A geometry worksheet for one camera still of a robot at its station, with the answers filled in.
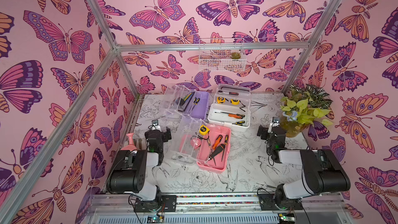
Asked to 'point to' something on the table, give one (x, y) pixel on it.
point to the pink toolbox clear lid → (185, 139)
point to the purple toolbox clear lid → (172, 92)
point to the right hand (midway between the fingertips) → (270, 126)
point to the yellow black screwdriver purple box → (195, 103)
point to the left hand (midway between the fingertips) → (160, 127)
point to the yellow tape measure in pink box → (203, 130)
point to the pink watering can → (130, 146)
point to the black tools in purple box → (183, 104)
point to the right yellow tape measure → (235, 102)
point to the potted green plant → (303, 106)
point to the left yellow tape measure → (220, 100)
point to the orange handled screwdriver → (234, 115)
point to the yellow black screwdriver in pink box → (225, 142)
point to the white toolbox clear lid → (232, 95)
